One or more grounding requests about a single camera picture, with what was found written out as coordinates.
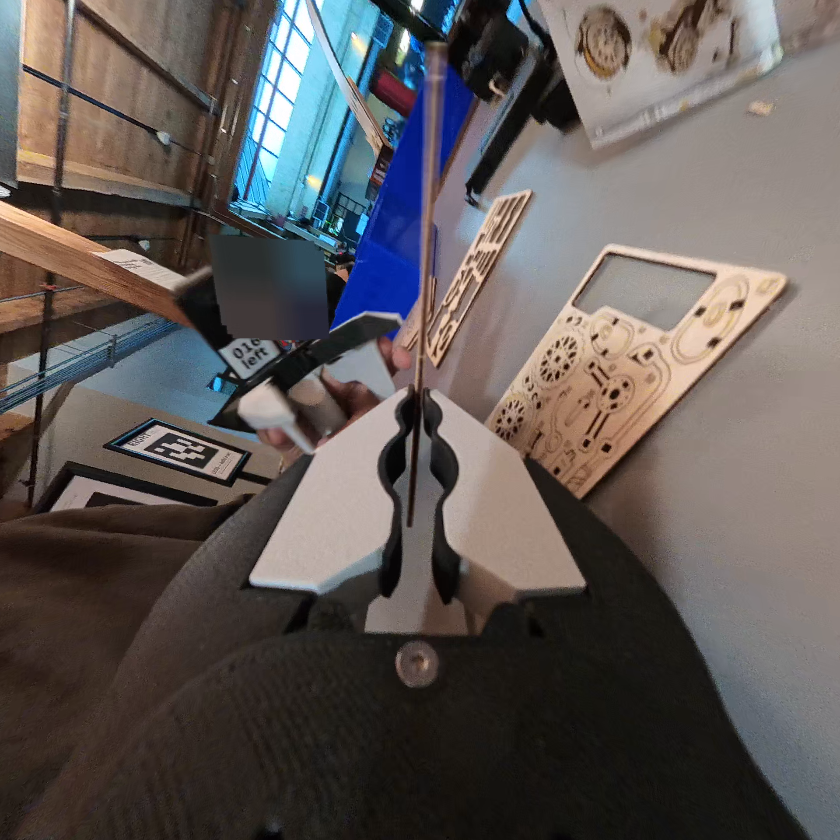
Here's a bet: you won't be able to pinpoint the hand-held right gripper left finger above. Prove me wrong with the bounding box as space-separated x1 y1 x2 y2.
248 386 416 599

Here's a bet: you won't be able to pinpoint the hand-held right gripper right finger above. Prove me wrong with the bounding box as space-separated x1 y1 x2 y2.
424 387 588 605

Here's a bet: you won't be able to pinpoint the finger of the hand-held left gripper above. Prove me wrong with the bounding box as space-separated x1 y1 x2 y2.
236 382 317 455
314 311 404 403

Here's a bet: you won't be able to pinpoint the wooden puzzle sheet small wheels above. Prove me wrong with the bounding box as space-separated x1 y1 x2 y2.
407 39 444 529

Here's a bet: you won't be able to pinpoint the grey desk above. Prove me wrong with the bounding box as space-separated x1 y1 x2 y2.
430 39 840 840

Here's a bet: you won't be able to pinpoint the person's left hand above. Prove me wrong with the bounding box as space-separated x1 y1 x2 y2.
258 341 413 455

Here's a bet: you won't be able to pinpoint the framed patterned poster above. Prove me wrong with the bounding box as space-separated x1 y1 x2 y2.
104 420 253 487

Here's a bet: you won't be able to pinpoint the blue plastic bin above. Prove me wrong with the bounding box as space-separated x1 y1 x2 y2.
331 79 479 358

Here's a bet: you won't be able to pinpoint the wooden beam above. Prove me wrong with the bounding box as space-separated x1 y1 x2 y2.
0 200 198 329

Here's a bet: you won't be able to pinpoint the wooden puzzle sheet rectangular window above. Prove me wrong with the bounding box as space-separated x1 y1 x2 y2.
484 243 788 500

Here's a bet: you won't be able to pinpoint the framed white poster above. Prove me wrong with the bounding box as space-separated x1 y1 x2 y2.
33 461 221 514

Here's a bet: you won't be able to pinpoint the wooden puzzle sheet large cutouts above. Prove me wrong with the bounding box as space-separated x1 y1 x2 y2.
394 189 534 368

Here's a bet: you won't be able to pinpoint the long black case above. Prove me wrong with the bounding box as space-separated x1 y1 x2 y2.
465 79 526 206

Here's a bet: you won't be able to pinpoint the red cylinder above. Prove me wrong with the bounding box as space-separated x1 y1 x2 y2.
371 69 419 118

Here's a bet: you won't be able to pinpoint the small black box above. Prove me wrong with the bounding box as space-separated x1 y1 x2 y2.
521 39 580 132

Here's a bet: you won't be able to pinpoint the printed instruction booklet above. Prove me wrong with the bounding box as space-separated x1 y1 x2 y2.
538 0 785 151

